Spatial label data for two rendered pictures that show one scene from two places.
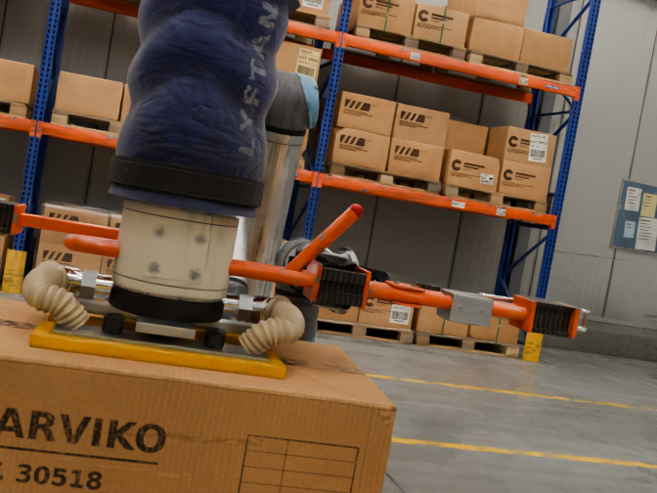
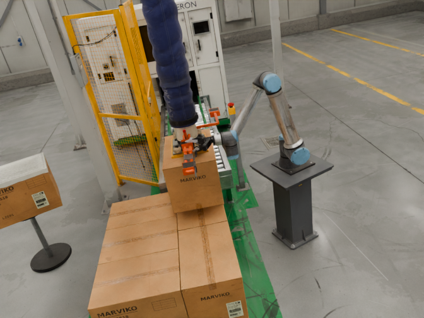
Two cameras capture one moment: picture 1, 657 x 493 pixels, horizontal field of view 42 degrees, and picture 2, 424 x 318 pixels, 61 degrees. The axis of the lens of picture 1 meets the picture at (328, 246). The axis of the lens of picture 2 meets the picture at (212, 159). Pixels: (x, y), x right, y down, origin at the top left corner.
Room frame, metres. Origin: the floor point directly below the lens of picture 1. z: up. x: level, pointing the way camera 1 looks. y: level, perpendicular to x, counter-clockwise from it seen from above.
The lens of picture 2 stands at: (1.93, -2.31, 2.29)
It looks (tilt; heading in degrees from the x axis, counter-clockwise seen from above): 28 degrees down; 101
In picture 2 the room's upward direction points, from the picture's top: 10 degrees counter-clockwise
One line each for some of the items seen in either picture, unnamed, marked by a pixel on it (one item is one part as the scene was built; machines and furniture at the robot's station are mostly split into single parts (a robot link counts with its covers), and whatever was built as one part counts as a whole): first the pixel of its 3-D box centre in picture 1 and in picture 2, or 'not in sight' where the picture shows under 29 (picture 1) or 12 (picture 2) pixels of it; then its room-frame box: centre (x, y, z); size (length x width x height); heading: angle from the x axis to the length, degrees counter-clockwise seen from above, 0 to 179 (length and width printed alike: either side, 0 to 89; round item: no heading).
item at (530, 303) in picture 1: (544, 316); (188, 168); (1.38, -0.37, 1.20); 0.08 x 0.07 x 0.05; 102
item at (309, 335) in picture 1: (288, 321); (231, 150); (1.61, 0.05, 1.08); 0.12 x 0.09 x 0.12; 107
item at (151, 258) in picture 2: not in sight; (170, 252); (1.03, -0.20, 0.34); 1.20 x 1.00 x 0.40; 103
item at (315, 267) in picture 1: (335, 283); (187, 144); (1.31, -0.02, 1.20); 0.10 x 0.08 x 0.06; 12
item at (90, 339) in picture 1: (163, 339); (176, 145); (1.17, 0.20, 1.10); 0.34 x 0.10 x 0.05; 102
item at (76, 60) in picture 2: not in sight; (79, 69); (0.11, 1.04, 1.62); 0.20 x 0.05 x 0.30; 103
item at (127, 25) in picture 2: not in sight; (147, 87); (0.36, 2.16, 1.05); 1.17 x 0.10 x 2.10; 103
